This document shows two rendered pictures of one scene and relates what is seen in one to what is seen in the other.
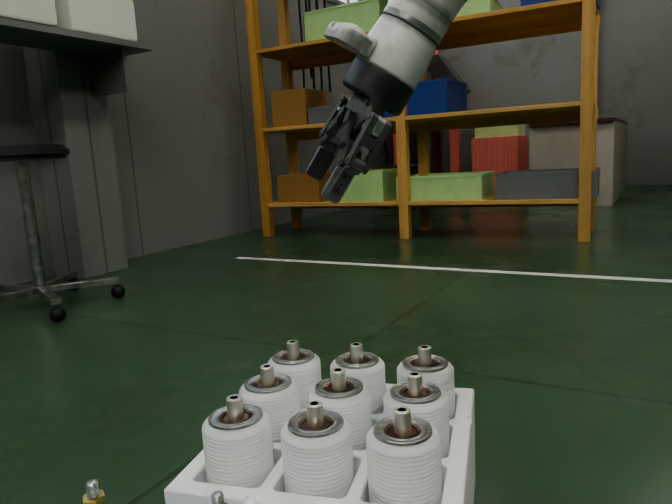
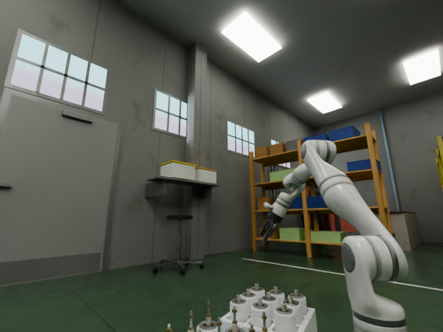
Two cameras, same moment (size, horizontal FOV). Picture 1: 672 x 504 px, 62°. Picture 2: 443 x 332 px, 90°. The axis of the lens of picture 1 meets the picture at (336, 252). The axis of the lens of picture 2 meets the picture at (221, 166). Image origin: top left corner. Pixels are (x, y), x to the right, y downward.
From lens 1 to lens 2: 0.53 m
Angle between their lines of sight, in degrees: 28
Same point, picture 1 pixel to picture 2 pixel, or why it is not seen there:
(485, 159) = (347, 225)
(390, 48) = (276, 209)
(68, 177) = (190, 224)
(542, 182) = not seen: hidden behind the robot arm
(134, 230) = (207, 244)
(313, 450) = (258, 312)
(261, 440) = (245, 308)
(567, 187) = not seen: hidden behind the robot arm
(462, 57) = not seen: hidden behind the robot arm
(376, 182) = (296, 232)
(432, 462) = (292, 321)
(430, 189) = (318, 237)
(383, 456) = (277, 316)
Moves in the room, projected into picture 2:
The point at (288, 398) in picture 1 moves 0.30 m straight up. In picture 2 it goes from (254, 300) to (252, 242)
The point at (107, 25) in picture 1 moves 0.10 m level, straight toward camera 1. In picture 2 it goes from (208, 179) to (208, 178)
